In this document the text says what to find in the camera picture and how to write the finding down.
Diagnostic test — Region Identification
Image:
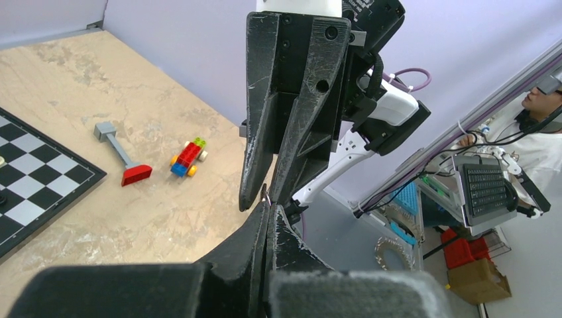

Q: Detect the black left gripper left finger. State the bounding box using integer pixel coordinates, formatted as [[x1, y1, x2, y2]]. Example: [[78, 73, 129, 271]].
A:
[[8, 201, 270, 317]]

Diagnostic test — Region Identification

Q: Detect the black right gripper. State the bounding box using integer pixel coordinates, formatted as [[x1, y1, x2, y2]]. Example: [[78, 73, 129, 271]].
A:
[[239, 11, 382, 211]]

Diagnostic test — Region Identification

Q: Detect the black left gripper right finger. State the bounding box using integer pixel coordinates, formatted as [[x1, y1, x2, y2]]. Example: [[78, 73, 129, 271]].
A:
[[266, 205, 453, 317]]

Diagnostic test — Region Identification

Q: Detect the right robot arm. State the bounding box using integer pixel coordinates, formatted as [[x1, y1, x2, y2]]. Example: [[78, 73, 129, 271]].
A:
[[239, 1, 430, 220]]

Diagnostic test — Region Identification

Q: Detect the colourful toy block car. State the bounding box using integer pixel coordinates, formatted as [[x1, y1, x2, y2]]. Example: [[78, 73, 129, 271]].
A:
[[170, 137, 208, 178]]

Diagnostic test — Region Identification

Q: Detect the grey red toy hammer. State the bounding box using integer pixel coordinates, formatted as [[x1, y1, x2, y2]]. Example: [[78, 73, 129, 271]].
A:
[[93, 121, 152, 187]]

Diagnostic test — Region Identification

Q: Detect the red crate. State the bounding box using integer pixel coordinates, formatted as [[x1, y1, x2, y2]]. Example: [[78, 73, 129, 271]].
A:
[[443, 237, 491, 269]]

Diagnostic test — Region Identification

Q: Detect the cardboard box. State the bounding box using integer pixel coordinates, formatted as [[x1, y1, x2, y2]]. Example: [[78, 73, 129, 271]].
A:
[[447, 258, 512, 305]]

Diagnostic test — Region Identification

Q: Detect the black keyboard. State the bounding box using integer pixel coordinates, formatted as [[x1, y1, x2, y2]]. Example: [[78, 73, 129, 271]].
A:
[[452, 154, 518, 236]]

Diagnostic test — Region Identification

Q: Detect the black white chessboard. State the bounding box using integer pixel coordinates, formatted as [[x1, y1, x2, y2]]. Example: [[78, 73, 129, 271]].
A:
[[1, 109, 106, 256]]

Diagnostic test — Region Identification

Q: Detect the person in white shirt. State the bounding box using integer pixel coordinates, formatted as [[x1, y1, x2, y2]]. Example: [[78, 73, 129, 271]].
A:
[[457, 87, 561, 203]]

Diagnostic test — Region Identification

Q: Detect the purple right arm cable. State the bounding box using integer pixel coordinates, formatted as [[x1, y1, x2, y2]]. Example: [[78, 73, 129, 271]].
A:
[[382, 67, 433, 94]]

